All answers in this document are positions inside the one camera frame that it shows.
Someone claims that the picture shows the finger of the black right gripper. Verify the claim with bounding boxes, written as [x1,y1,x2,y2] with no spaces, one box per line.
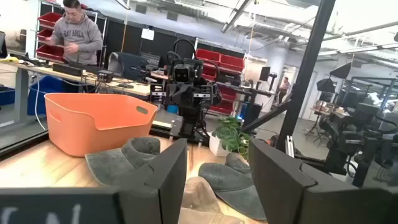
[197,84,223,106]
[150,83,167,105]

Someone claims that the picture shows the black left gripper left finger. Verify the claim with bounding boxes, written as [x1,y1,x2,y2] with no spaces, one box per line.
[114,138,188,224]

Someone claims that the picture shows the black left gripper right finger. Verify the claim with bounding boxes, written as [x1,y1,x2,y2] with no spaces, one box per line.
[248,138,355,224]

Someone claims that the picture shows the tan baseball cap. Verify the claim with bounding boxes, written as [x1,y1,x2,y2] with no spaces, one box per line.
[177,176,246,224]

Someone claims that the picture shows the red plastic storage bin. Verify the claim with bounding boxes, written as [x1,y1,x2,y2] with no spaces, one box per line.
[201,65,218,81]
[208,101,234,115]
[217,84,238,102]
[37,12,62,28]
[35,44,65,62]
[218,54,246,73]
[36,29,54,42]
[195,48,222,65]

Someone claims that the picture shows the wooden top workbench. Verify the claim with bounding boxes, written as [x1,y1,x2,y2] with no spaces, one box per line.
[0,58,152,125]

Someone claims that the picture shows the black workbench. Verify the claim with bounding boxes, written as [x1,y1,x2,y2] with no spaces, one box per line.
[214,81,276,125]

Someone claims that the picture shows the gray padded chair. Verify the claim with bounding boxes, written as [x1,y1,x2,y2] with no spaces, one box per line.
[107,52,149,82]

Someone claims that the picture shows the green potted plant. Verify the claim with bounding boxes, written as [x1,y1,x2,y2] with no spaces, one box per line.
[208,116,252,159]

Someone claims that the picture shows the black computer tower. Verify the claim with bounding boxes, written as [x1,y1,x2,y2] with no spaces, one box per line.
[242,102,264,128]

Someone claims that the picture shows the small black box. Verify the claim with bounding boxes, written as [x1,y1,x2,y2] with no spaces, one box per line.
[97,70,114,83]

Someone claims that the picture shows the small black monitor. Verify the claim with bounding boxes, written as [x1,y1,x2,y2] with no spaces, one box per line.
[259,66,271,82]

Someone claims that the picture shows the white paper sign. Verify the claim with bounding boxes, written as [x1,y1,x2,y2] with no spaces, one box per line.
[141,27,155,41]

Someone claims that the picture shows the person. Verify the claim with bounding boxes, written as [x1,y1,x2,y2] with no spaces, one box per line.
[277,77,290,105]
[45,0,104,67]

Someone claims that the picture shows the orange plastic basket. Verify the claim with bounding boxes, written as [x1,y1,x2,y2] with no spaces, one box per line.
[44,92,159,157]

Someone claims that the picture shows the long black rectangular box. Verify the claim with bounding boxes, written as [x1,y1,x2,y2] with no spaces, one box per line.
[52,63,84,77]

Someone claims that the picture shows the large blue plastic bin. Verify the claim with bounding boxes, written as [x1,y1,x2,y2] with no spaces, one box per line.
[27,75,80,116]

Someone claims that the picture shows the black softbox light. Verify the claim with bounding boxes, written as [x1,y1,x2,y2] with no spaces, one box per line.
[316,77,336,94]
[328,61,353,80]

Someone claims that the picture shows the small blue plastic bin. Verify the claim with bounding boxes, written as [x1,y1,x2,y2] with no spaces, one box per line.
[0,86,16,106]

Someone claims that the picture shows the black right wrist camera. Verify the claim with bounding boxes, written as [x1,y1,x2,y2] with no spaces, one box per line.
[172,63,192,84]

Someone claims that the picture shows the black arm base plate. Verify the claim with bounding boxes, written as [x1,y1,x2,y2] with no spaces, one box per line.
[149,108,212,146]

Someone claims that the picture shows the silver aluminium bracket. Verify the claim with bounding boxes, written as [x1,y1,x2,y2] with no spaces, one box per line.
[285,135,295,158]

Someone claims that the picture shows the black diagonal frame brace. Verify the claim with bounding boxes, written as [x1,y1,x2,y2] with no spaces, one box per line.
[241,99,293,134]

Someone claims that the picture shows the black vertical frame post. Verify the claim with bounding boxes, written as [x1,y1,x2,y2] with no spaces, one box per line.
[275,0,337,152]

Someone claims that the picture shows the white cable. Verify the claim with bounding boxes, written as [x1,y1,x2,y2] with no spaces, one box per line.
[32,73,48,131]

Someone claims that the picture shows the black table frame rails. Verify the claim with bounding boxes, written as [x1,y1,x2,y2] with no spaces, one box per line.
[0,130,50,162]

